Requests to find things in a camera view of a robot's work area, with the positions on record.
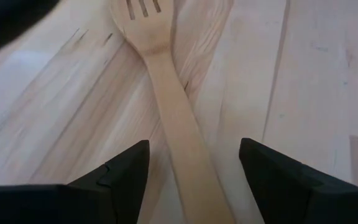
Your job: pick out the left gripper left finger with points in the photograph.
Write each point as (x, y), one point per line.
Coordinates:
(57, 205)

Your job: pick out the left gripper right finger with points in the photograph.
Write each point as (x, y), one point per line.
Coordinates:
(315, 202)

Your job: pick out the wooden slotted fork spatula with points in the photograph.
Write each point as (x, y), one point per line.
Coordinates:
(179, 124)

